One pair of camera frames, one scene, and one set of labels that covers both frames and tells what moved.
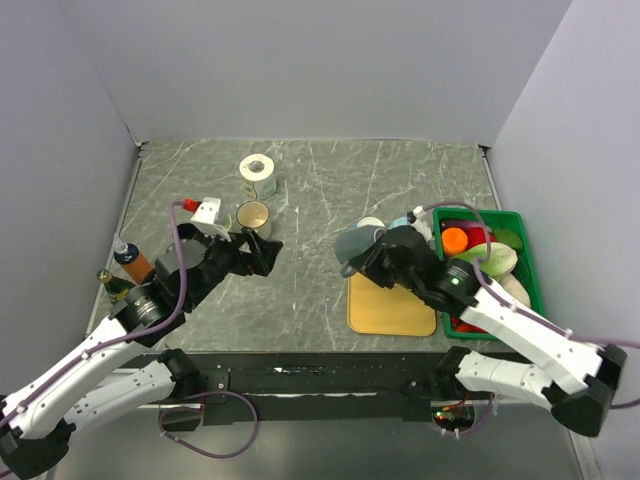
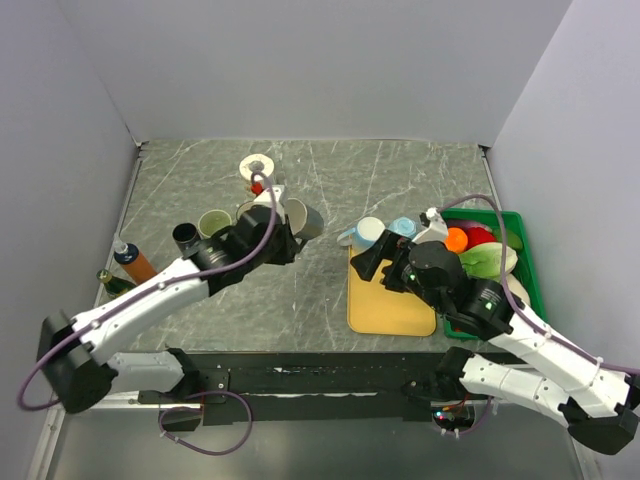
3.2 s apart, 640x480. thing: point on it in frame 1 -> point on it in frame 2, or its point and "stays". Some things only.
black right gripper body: x=378 y=267 stays
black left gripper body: x=224 y=257 -> x=279 y=251
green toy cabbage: x=502 y=258 stays
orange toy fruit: x=454 y=240 stays
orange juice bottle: x=134 y=262 stays
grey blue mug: x=352 y=242 -> x=305 y=222
